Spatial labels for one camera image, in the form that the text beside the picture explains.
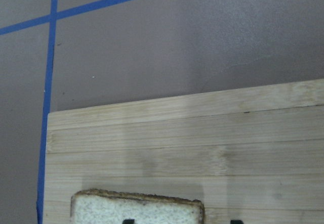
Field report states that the white bread slice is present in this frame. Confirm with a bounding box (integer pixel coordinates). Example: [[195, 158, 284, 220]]
[[70, 189, 205, 223]]

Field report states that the wooden cutting board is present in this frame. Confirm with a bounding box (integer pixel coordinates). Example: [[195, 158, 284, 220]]
[[43, 79, 323, 223]]

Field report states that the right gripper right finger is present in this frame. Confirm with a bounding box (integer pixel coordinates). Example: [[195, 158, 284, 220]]
[[230, 219, 244, 224]]

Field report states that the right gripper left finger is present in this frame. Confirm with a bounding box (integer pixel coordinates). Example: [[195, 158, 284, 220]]
[[122, 219, 135, 224]]

